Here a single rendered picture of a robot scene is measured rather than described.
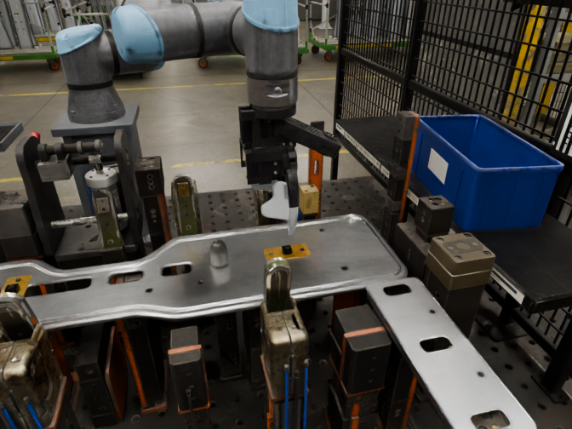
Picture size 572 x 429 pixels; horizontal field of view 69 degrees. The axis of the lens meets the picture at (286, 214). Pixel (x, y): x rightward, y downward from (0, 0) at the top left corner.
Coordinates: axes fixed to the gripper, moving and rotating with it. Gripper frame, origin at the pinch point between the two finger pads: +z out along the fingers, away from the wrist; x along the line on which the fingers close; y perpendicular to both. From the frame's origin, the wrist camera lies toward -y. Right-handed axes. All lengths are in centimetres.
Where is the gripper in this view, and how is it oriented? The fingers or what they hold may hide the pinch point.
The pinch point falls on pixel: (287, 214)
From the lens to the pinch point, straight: 74.0
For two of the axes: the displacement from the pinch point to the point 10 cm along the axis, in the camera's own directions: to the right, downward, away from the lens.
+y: -9.7, 1.3, -2.0
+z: 0.1, 8.6, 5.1
